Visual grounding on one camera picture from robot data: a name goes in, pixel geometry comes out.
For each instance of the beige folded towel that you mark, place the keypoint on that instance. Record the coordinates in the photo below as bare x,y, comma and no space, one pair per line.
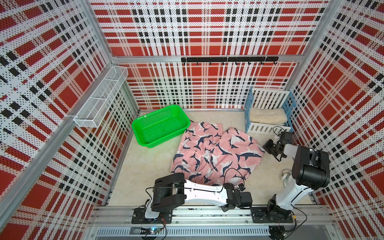
268,116

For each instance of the white wire mesh shelf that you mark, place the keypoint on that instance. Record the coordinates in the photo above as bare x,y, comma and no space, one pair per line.
107,87

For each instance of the aluminium front rail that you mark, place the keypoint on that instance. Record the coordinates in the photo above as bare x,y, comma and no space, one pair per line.
211,216

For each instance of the green plastic basket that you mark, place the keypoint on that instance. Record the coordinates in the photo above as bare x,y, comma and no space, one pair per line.
160,126

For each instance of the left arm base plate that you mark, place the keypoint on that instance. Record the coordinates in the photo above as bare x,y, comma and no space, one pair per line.
147,216

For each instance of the black wall hook rail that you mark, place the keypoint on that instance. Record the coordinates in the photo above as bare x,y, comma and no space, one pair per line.
229,59

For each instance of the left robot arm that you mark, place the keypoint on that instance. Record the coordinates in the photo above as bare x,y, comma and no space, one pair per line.
173,191

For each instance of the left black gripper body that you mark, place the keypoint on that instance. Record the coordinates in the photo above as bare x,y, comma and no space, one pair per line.
224,209

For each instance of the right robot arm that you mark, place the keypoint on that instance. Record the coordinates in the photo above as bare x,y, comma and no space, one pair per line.
310,171

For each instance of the green circuit board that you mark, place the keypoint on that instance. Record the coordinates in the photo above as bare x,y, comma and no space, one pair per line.
150,231

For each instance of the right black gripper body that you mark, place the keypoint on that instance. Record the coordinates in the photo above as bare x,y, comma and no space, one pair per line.
271,147

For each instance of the pink shark print shorts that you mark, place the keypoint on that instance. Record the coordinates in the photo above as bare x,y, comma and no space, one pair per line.
210,155

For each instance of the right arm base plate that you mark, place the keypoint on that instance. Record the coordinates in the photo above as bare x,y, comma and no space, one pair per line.
266,215

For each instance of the blue white slatted crate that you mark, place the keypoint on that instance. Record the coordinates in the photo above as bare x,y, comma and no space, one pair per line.
269,99

